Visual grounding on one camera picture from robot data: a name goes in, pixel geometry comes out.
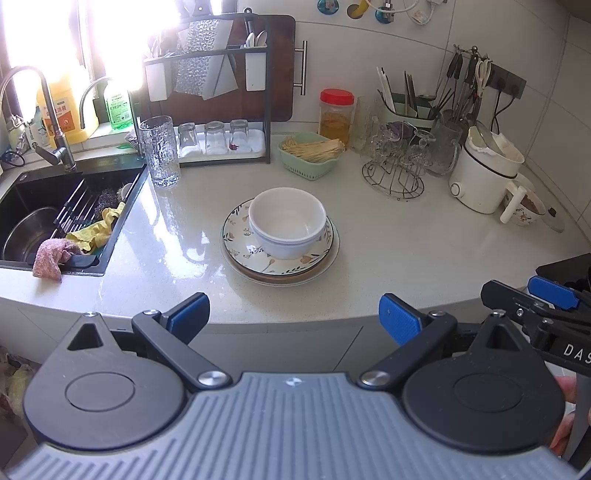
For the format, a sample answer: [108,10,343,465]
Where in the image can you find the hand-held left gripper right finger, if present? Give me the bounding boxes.
[358,294,525,391]

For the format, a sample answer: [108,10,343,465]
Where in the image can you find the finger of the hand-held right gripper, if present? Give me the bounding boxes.
[527,276,581,311]
[480,279,551,326]

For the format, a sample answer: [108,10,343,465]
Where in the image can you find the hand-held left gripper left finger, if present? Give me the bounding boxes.
[66,292,233,392]

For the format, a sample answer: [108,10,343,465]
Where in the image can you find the brown flower floral plate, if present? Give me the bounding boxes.
[222,199,334,277]

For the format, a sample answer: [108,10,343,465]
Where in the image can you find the white plate pink flower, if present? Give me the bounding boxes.
[221,217,341,288]

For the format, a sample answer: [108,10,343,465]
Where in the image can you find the white ceramic bowl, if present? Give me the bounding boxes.
[248,187,328,244]

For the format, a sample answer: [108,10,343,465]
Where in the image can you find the person's right hand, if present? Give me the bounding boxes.
[551,376,578,457]

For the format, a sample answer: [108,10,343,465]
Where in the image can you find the black kitchen appliance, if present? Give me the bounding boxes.
[536,253,591,296]

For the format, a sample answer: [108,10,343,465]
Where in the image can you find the glass pot lid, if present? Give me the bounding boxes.
[537,200,566,234]

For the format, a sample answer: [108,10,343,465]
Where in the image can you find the deer print ceramic bowl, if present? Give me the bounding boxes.
[503,185,548,227]

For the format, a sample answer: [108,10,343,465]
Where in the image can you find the grey base cabinet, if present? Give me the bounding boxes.
[0,295,485,388]

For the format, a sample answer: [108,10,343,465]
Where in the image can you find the white electric cooker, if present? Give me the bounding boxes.
[449,126,527,224]

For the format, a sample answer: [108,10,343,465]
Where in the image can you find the yellow cloth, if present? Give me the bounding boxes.
[67,202,126,256]

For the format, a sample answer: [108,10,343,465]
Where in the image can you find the steel wool scrubber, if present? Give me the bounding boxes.
[95,187,124,216]

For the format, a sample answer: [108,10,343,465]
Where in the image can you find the pink cloth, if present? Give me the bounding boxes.
[32,239,86,282]

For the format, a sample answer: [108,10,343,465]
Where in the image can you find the sink drain rack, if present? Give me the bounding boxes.
[52,180,101,232]

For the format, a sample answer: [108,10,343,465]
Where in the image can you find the tall textured glass tumbler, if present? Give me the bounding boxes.
[139,115,182,189]

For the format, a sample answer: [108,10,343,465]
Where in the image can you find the green plastic basket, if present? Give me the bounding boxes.
[278,132,345,177]

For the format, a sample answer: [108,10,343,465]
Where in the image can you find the small clear glass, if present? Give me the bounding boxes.
[178,122,198,154]
[229,119,251,151]
[204,121,227,151]

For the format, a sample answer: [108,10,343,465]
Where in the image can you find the clear stemmed glass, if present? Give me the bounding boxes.
[413,129,437,160]
[369,127,394,158]

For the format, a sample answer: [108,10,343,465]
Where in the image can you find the steel pot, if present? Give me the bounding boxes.
[2,207,59,262]

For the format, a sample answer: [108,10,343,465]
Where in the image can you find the white drip tray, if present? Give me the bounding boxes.
[178,129,269,164]

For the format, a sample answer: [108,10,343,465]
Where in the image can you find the yellow green plastic bag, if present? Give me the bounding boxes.
[0,348,36,417]

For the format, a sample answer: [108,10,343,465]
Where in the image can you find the pile of thin wooden sticks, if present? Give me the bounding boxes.
[281,137,346,163]

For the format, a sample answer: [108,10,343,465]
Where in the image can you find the tall clear glass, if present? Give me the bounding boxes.
[353,96,384,155]

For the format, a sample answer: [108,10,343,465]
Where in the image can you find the black kitchen sink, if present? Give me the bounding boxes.
[0,159,149,278]

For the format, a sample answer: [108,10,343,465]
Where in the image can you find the green cutlery drainer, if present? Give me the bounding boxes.
[381,95,440,132]

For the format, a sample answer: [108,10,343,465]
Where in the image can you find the red lid glass jar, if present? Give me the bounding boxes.
[320,89,355,146]

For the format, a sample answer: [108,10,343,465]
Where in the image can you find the black dish rack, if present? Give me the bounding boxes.
[141,7,273,165]

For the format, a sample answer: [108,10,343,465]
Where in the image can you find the hanging kitchen utensils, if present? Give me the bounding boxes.
[427,51,483,125]

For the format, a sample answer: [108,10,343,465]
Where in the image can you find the steel kitchen faucet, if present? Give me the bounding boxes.
[0,65,77,172]

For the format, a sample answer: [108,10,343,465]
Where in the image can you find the green dish soap bottle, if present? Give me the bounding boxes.
[104,83,133,133]

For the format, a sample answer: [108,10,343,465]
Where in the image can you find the dark chopstick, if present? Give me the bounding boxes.
[404,70,419,116]

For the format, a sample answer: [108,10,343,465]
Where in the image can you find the yellow detergent bottle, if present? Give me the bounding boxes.
[39,78,100,141]

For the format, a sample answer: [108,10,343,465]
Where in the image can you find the white cutlery cup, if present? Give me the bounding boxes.
[246,46,267,92]
[145,62,167,102]

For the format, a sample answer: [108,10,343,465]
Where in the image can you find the slim curved steel faucet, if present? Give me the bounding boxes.
[79,76,139,153]

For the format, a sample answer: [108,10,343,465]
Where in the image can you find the patterned glass cutting board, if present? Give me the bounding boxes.
[174,18,239,101]

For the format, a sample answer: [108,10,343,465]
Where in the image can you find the brown wooden cutting board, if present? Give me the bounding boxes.
[143,15,308,124]

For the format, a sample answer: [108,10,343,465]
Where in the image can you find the wire glass rack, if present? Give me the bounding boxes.
[361,131,426,200]

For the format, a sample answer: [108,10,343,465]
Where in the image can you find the glass pitcher with handle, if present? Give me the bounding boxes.
[427,113,462,177]

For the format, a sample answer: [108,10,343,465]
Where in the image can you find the black wall socket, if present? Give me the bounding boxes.
[489,65,527,100]

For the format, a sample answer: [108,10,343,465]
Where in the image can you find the white handled scissors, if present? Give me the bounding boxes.
[475,58,493,94]

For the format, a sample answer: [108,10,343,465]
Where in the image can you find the metal utensil hook rail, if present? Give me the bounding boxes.
[453,44,493,63]

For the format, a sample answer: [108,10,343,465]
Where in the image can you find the white charger cable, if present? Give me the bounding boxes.
[401,0,452,27]

